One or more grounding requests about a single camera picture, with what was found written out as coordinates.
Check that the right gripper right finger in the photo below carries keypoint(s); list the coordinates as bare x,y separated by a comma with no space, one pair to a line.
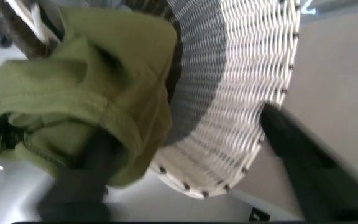
328,180

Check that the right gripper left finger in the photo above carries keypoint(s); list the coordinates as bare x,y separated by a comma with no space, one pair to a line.
79,193

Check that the green printed shirt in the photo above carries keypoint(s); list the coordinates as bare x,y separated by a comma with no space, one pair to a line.
73,93

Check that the white laundry basket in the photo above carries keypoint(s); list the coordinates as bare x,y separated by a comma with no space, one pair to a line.
244,93

